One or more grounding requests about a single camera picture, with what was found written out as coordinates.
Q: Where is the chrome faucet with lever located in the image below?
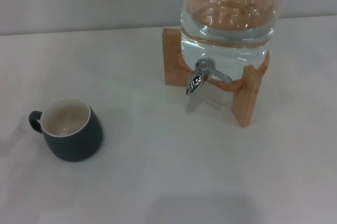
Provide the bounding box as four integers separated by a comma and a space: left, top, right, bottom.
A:
185, 57, 233, 96

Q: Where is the black ceramic cup white inside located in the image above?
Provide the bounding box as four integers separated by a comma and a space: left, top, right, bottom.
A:
28, 97, 104, 162

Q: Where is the wooden dispenser stand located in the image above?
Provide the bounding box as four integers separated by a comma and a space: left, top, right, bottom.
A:
162, 27, 271, 129

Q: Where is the glass water dispenser jar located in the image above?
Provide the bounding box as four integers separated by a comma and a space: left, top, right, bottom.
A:
180, 0, 279, 82

